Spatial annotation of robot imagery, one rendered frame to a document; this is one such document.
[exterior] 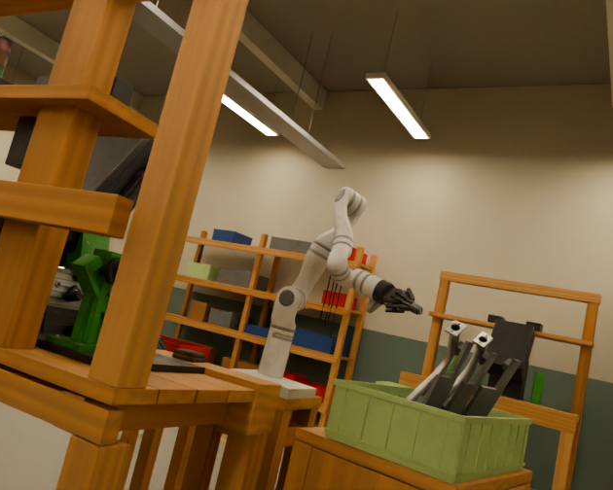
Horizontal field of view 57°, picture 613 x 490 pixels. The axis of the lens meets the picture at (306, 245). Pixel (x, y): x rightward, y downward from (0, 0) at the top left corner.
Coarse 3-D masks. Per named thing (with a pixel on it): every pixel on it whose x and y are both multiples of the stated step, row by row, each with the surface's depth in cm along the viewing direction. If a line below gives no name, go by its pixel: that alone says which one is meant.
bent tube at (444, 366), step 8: (448, 328) 162; (456, 328) 164; (464, 328) 162; (456, 336) 160; (448, 344) 167; (456, 344) 165; (448, 352) 167; (448, 360) 167; (440, 368) 167; (448, 368) 168; (432, 376) 165; (424, 384) 162; (416, 392) 160; (424, 392) 161
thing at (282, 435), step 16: (288, 416) 186; (304, 416) 204; (208, 432) 191; (224, 432) 190; (272, 432) 182; (288, 432) 192; (192, 448) 192; (208, 448) 190; (272, 448) 181; (288, 448) 204; (192, 464) 191; (208, 464) 191; (272, 464) 181; (288, 464) 202; (192, 480) 189; (208, 480) 193; (272, 480) 183
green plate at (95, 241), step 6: (84, 234) 182; (90, 234) 184; (96, 234) 186; (78, 240) 183; (84, 240) 181; (90, 240) 184; (96, 240) 186; (102, 240) 188; (108, 240) 191; (78, 246) 183; (84, 246) 181; (90, 246) 184; (96, 246) 186; (102, 246) 188; (108, 246) 191; (78, 252) 182; (84, 252) 181; (90, 252) 183; (66, 258) 184; (72, 258) 183; (78, 258) 180; (66, 264) 183
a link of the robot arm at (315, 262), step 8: (312, 248) 206; (320, 248) 204; (312, 256) 205; (320, 256) 204; (328, 256) 205; (304, 264) 209; (312, 264) 205; (320, 264) 205; (304, 272) 209; (312, 272) 207; (320, 272) 207; (296, 280) 212; (304, 280) 209; (312, 280) 208; (296, 288) 210; (304, 288) 210; (312, 288) 210; (304, 296) 209; (304, 304) 208
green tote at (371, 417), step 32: (352, 384) 165; (352, 416) 162; (384, 416) 157; (416, 416) 151; (448, 416) 146; (480, 416) 154; (512, 416) 194; (384, 448) 154; (416, 448) 149; (448, 448) 144; (480, 448) 154; (512, 448) 177; (448, 480) 142
